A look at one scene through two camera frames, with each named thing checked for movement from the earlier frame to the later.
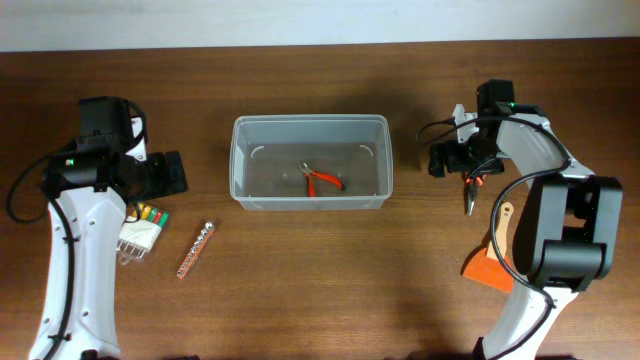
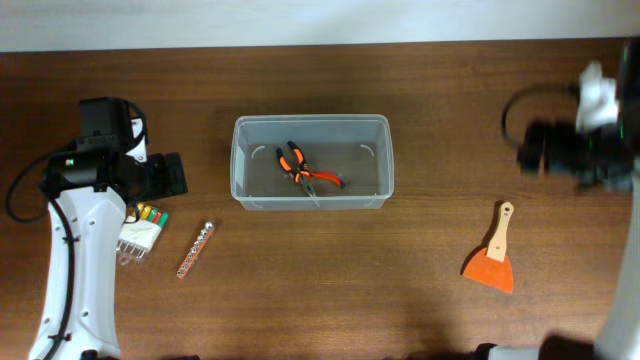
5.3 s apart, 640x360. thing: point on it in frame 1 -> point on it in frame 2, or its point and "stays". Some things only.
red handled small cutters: (312, 174) stays
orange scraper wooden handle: (492, 267) stays
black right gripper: (452, 148) -> (557, 138)
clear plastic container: (311, 162) stays
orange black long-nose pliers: (471, 187) -> (300, 173)
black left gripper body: (154, 174) stays
